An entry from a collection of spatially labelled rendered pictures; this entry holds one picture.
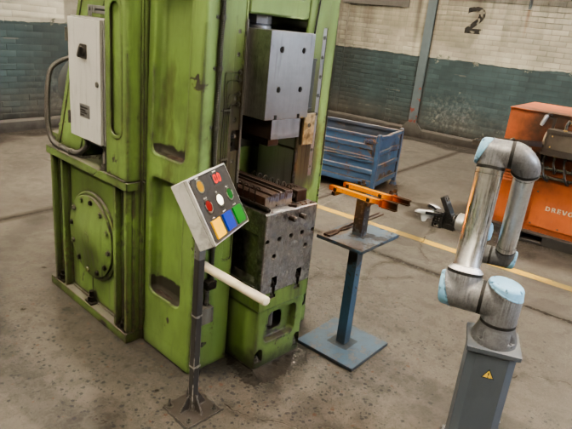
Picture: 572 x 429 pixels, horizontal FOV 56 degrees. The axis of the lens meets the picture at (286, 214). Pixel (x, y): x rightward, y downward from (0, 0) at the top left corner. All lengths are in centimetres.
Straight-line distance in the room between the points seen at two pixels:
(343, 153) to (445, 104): 419
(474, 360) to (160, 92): 190
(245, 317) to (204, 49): 139
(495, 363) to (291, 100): 149
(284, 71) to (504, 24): 767
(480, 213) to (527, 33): 766
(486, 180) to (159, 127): 157
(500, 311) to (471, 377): 33
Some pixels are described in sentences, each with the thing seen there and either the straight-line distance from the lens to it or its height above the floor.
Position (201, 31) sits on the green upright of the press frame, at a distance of 248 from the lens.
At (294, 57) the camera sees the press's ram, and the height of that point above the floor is 165.
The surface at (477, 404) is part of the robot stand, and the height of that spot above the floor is 32.
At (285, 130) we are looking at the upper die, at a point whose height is 131.
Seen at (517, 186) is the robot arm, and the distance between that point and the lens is 251.
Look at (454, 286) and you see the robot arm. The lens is 243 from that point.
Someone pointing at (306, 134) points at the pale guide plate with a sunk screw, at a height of 125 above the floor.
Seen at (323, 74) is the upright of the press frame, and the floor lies 156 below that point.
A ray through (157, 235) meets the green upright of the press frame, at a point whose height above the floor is 66.
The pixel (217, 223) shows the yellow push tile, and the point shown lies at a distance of 217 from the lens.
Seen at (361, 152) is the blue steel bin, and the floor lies 47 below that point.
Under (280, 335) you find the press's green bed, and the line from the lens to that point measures 311.
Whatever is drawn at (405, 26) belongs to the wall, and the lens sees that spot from 1066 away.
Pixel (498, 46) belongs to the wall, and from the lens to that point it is 1003.
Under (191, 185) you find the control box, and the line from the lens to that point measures 212.
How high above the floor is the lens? 181
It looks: 19 degrees down
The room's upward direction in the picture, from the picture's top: 6 degrees clockwise
